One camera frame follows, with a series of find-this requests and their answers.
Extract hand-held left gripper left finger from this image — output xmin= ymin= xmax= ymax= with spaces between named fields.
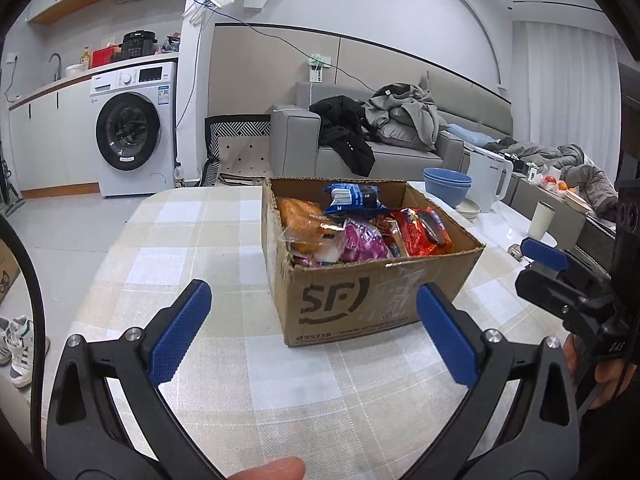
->
xmin=45 ymin=279 xmax=226 ymax=480

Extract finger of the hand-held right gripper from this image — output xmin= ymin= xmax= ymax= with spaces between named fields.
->
xmin=515 ymin=266 xmax=617 ymax=334
xmin=520 ymin=237 xmax=617 ymax=287

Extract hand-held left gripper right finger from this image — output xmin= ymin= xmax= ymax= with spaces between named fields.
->
xmin=400 ymin=282 xmax=583 ymax=480

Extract brown cardboard box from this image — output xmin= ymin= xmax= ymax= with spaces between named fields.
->
xmin=261 ymin=176 xmax=487 ymax=348

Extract red cookie packet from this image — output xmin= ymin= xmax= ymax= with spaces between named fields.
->
xmin=389 ymin=206 xmax=455 ymax=257

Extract purple candy packet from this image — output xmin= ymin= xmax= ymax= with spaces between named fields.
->
xmin=340 ymin=214 xmax=396 ymax=263

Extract orange clear-wrapped snack packet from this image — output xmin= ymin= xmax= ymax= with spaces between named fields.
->
xmin=276 ymin=196 xmax=347 ymax=267

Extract blue cookie packet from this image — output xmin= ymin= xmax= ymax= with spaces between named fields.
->
xmin=322 ymin=181 xmax=388 ymax=216

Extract person's right hand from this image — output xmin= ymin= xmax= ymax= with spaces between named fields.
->
xmin=564 ymin=332 xmax=628 ymax=409

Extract person's left hand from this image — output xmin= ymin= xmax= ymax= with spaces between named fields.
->
xmin=221 ymin=455 xmax=308 ymax=480

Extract cream cup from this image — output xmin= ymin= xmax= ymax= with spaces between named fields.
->
xmin=528 ymin=201 xmax=555 ymax=241

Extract white marble coffee table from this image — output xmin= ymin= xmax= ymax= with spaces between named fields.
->
xmin=407 ymin=180 xmax=591 ymax=271

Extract takeout container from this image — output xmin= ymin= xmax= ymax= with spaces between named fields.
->
xmin=562 ymin=192 xmax=594 ymax=214

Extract oranges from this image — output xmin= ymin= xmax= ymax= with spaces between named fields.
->
xmin=542 ymin=175 xmax=583 ymax=196

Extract stacked beige plates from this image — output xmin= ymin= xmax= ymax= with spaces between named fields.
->
xmin=455 ymin=197 xmax=482 ymax=220

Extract checked tablecloth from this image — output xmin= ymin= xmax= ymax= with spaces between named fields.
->
xmin=65 ymin=185 xmax=601 ymax=480

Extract white electric kettle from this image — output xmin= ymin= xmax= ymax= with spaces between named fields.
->
xmin=470 ymin=152 xmax=514 ymax=213

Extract grey padded coat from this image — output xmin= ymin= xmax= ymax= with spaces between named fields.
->
xmin=500 ymin=137 xmax=621 ymax=221

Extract stacked blue bowls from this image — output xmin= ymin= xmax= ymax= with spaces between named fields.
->
xmin=423 ymin=167 xmax=473 ymax=208

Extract light blue pillow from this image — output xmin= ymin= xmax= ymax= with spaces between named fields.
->
xmin=446 ymin=124 xmax=501 ymax=147

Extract white sneaker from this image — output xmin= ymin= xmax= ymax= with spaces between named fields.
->
xmin=9 ymin=317 xmax=51 ymax=388
xmin=0 ymin=315 xmax=28 ymax=366

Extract white curtain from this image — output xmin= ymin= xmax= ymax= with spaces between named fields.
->
xmin=522 ymin=20 xmax=626 ymax=166

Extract cardboard box on floor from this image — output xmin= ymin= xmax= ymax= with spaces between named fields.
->
xmin=0 ymin=240 xmax=21 ymax=306

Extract black white patterned bag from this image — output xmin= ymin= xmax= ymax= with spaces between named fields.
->
xmin=202 ymin=115 xmax=273 ymax=188

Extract grey clothes pile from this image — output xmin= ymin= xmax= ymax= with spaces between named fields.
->
xmin=362 ymin=84 xmax=448 ymax=151

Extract white washing machine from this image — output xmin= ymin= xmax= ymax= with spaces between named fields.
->
xmin=89 ymin=60 xmax=180 ymax=198

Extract grey sofa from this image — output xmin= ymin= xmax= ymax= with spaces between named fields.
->
xmin=270 ymin=80 xmax=516 ymax=179

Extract black jacket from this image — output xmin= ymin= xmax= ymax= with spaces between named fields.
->
xmin=309 ymin=95 xmax=376 ymax=176

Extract lower kitchen cabinets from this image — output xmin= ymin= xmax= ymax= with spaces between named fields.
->
xmin=7 ymin=72 xmax=101 ymax=200

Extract red box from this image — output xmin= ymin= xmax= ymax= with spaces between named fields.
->
xmin=91 ymin=46 xmax=121 ymax=68

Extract black pressure cooker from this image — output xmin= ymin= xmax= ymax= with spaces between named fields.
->
xmin=121 ymin=31 xmax=160 ymax=61

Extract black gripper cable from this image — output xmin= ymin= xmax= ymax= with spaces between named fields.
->
xmin=0 ymin=215 xmax=48 ymax=461

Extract wall socket with plugs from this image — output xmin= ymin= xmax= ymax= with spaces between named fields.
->
xmin=305 ymin=52 xmax=332 ymax=83

